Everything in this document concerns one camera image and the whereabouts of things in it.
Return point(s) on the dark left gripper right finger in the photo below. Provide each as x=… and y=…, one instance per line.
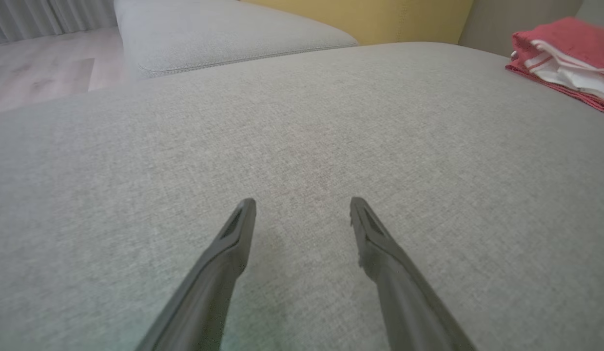
x=404, y=302

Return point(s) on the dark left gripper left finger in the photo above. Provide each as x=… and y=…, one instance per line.
x=214, y=282

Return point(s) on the red garment with white panels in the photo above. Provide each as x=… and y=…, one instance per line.
x=565, y=44

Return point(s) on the grey fabric sofa seat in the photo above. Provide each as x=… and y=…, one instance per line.
x=302, y=136

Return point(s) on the grey sofa cushion with seam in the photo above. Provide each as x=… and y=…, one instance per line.
x=209, y=34

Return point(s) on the yellow upholstered panel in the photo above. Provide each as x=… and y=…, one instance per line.
x=404, y=19

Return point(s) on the grey sofa backrest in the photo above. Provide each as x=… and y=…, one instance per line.
x=492, y=24

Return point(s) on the light grey curtain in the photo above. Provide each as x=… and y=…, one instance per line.
x=38, y=17

